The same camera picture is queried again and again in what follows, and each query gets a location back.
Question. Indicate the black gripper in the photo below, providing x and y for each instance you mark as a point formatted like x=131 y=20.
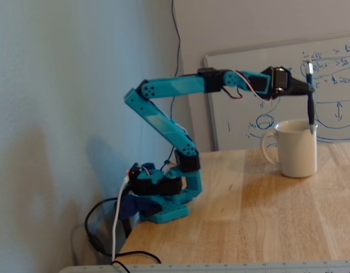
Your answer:
x=296 y=84

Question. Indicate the dark pen with silver clip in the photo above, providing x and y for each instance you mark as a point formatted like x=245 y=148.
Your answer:
x=311 y=111

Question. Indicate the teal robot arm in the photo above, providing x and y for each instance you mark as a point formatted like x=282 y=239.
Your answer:
x=163 y=88

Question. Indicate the cream ceramic mug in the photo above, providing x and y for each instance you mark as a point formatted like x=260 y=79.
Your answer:
x=297 y=153

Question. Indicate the whiteboard with blue writing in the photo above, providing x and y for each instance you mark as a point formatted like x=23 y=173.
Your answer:
x=234 y=85

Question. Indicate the translucent gridded cutting mat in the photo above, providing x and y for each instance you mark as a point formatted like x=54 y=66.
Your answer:
x=220 y=268

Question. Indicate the blue and black bar clamp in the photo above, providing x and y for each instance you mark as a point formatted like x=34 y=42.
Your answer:
x=129 y=206

